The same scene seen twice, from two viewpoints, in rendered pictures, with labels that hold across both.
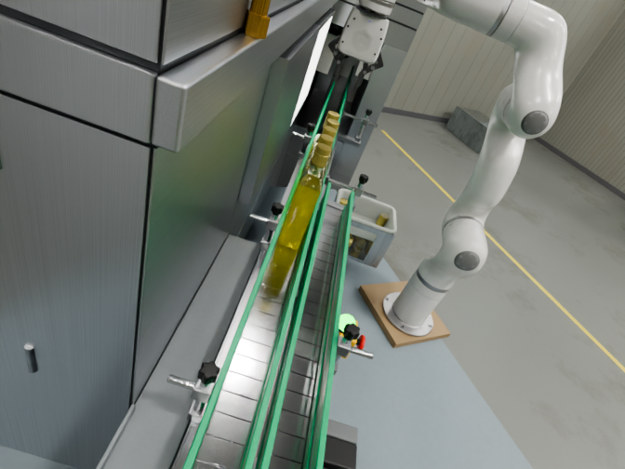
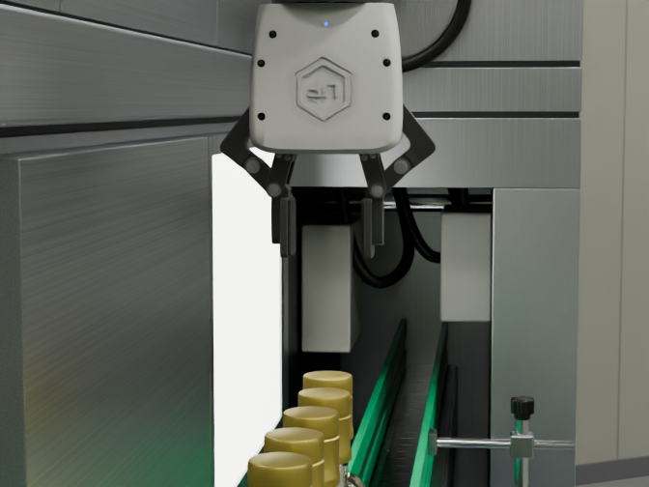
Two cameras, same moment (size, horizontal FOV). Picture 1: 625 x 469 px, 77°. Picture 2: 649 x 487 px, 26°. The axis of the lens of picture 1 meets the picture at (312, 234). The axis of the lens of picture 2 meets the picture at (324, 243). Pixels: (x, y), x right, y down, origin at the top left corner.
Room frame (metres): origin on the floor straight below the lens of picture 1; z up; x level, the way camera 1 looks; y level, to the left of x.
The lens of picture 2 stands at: (0.12, -0.12, 1.52)
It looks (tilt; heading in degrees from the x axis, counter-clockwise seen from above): 6 degrees down; 12
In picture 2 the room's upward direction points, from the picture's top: straight up
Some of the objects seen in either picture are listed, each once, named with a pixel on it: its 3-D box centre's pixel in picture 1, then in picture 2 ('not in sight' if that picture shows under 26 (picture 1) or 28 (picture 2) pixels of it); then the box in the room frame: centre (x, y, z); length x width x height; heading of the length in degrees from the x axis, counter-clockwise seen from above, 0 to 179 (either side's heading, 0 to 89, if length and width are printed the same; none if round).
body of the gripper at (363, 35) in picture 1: (364, 32); (327, 69); (1.05, 0.07, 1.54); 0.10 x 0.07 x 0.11; 96
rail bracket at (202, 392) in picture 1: (189, 389); not in sight; (0.31, 0.08, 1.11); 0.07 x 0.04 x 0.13; 95
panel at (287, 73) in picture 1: (297, 84); (187, 347); (1.20, 0.22, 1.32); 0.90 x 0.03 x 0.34; 5
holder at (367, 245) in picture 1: (350, 226); not in sight; (1.20, -0.12, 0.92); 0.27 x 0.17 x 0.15; 95
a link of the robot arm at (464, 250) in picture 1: (453, 258); not in sight; (1.01, -0.42, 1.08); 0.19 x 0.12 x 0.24; 179
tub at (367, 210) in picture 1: (362, 218); not in sight; (1.21, -0.14, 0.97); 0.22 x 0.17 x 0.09; 95
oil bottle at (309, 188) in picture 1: (300, 208); not in sight; (0.82, 0.05, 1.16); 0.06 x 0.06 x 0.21; 6
